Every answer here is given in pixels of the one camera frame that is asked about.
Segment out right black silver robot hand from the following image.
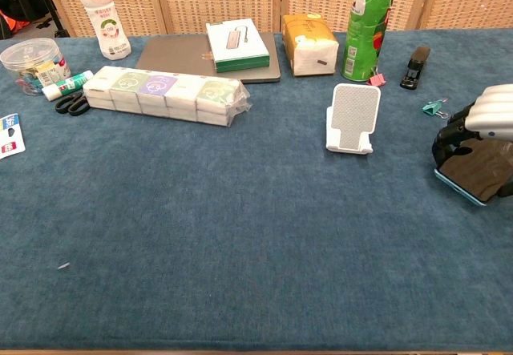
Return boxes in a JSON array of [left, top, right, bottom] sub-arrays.
[[431, 83, 513, 200]]

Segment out black smartphone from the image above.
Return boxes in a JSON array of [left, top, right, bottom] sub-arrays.
[[434, 137, 513, 207]]

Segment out white phone stand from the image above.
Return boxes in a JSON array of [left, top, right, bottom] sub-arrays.
[[325, 83, 382, 155]]

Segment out teal binder clip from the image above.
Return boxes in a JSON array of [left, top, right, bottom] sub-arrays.
[[421, 98, 450, 121]]

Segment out black stapler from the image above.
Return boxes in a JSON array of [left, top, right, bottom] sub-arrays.
[[399, 46, 431, 91]]

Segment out green chips can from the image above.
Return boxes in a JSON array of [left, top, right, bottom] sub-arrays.
[[341, 0, 402, 83]]

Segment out golden tissue pack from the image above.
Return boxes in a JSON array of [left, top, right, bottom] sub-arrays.
[[281, 13, 340, 78]]

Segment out white green adapter box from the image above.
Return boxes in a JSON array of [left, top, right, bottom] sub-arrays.
[[205, 18, 271, 74]]

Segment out blue table mat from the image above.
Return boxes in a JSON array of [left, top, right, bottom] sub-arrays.
[[0, 29, 513, 352]]

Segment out grey laptop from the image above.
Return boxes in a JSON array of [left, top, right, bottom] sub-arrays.
[[135, 33, 281, 84]]

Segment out wrapped pocket tissue multipack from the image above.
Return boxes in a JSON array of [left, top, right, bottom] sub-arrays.
[[82, 65, 252, 127]]

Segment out drink bottle yellow cap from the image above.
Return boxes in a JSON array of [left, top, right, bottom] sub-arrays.
[[70, 0, 132, 61]]

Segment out white green glue stick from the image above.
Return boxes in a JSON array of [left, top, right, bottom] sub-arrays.
[[41, 70, 95, 102]]

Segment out clear jar of clips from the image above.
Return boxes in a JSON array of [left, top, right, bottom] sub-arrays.
[[0, 37, 71, 96]]

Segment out blister pack of clips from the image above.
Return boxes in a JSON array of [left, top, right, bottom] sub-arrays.
[[0, 113, 26, 160]]

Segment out black handled scissors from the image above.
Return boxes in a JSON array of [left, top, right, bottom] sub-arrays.
[[55, 91, 91, 117]]

